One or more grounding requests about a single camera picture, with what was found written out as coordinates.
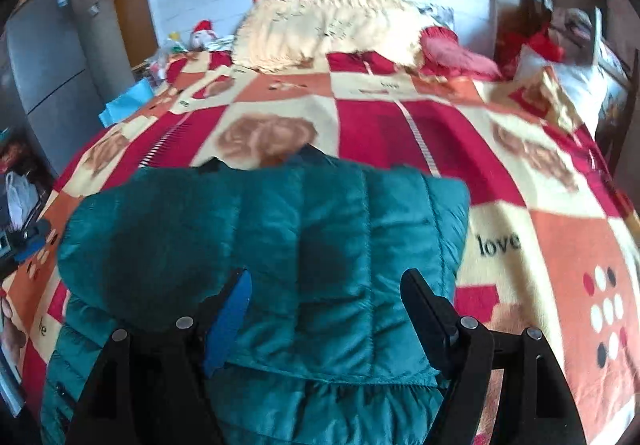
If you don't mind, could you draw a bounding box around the white pillow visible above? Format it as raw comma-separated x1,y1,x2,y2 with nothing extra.
515,45,608,136

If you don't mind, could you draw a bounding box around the grey refrigerator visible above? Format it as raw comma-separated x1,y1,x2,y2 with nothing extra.
0,0,108,176

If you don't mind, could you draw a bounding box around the wooden chair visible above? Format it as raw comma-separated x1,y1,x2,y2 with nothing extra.
500,0,640,166

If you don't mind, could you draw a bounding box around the red checked printed blanket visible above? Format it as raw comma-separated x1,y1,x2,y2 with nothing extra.
0,50,640,445

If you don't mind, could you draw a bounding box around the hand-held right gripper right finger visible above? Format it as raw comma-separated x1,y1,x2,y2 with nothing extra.
400,268,588,445

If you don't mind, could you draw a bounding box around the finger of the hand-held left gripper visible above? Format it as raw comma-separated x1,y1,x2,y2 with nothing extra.
12,219,53,243
14,244,48,267

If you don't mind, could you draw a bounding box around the teal quilted jacket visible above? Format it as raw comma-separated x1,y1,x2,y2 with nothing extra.
40,157,471,445

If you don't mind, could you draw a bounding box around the cream fringed pillow cover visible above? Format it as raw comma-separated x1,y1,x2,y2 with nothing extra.
231,0,436,73

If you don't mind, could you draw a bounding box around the red and white plush toy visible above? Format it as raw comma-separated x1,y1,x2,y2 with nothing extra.
190,20,218,50

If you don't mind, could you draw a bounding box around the red cloth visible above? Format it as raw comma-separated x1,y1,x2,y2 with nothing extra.
500,25,566,63

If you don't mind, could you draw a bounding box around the wooden door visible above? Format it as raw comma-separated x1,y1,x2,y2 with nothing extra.
112,0,158,68

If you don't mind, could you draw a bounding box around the light blue cloth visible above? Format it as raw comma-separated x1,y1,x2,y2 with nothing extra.
98,77,156,126

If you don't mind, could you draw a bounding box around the white plastic bag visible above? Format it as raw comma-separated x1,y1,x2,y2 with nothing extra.
5,171,41,226

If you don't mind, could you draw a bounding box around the red ruffled pillow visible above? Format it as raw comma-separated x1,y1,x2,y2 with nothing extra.
419,25,503,80

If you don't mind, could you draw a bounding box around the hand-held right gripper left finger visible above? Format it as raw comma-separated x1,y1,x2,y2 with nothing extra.
65,267,253,445

